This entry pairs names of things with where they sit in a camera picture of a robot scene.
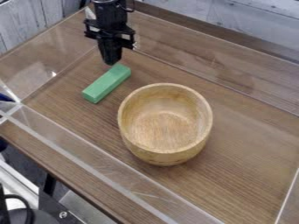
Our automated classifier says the black table leg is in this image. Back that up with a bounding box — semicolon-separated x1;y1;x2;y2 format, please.
42;174;56;196

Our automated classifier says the black cable loop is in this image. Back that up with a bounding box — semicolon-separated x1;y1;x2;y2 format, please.
0;194;36;224

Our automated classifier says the green rectangular block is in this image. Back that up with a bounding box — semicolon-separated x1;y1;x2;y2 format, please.
81;64;130;103

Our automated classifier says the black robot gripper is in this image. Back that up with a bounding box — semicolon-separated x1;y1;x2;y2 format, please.
84;0;136;65

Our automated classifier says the clear acrylic front wall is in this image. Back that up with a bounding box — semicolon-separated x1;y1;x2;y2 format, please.
0;105;223;224

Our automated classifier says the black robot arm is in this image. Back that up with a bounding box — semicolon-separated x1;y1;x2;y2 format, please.
84;0;136;66

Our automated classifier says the brown wooden bowl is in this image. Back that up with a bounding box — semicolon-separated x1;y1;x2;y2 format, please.
116;83;213;166

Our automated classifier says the metal plate with screw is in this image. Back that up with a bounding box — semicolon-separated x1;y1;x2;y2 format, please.
37;191;85;224

